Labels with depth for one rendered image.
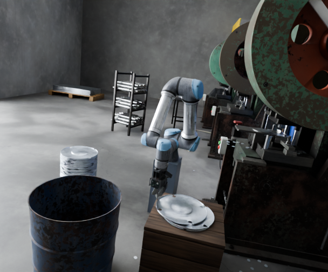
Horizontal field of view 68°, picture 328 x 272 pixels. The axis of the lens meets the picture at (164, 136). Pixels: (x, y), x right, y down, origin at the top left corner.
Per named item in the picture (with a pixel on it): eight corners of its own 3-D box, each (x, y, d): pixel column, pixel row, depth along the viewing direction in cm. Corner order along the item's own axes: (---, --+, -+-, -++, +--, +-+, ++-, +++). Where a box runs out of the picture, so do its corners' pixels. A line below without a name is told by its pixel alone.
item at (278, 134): (274, 141, 162) (276, 135, 161) (268, 135, 177) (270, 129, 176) (288, 143, 162) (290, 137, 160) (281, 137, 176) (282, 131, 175)
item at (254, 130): (233, 147, 168) (238, 128, 164) (231, 141, 181) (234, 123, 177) (271, 153, 165) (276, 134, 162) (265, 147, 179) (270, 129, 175)
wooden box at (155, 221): (136, 281, 131) (143, 226, 121) (153, 236, 167) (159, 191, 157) (211, 303, 125) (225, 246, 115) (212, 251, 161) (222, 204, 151)
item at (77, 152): (72, 162, 181) (72, 161, 181) (53, 150, 199) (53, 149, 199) (104, 155, 203) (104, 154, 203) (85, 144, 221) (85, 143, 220)
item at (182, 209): (164, 226, 120) (164, 225, 120) (150, 196, 147) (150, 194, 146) (216, 222, 129) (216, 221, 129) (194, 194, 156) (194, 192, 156)
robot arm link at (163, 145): (174, 140, 136) (168, 143, 128) (171, 158, 139) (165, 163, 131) (161, 137, 138) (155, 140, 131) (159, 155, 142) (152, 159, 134)
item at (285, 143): (285, 155, 146) (290, 138, 143) (277, 147, 162) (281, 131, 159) (295, 157, 146) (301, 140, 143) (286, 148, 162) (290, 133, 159)
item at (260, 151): (261, 159, 152) (264, 150, 150) (247, 139, 195) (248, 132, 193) (312, 168, 149) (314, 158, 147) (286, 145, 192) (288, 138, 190)
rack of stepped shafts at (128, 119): (131, 136, 377) (137, 73, 351) (108, 129, 396) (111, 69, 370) (145, 131, 414) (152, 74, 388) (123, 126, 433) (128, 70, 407)
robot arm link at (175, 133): (166, 142, 192) (168, 125, 188) (182, 146, 187) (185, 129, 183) (159, 145, 181) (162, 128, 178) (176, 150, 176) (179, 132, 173)
